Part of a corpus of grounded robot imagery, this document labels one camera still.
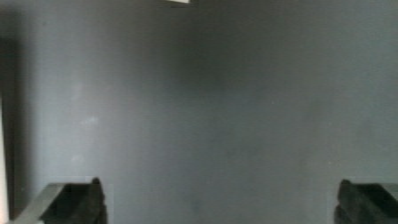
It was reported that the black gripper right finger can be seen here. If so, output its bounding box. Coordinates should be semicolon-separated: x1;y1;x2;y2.
335;180;398;224

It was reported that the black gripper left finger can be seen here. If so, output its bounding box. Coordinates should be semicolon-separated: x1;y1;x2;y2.
11;178;109;224

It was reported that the white front obstacle rail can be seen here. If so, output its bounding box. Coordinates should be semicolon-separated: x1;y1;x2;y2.
0;98;10;224

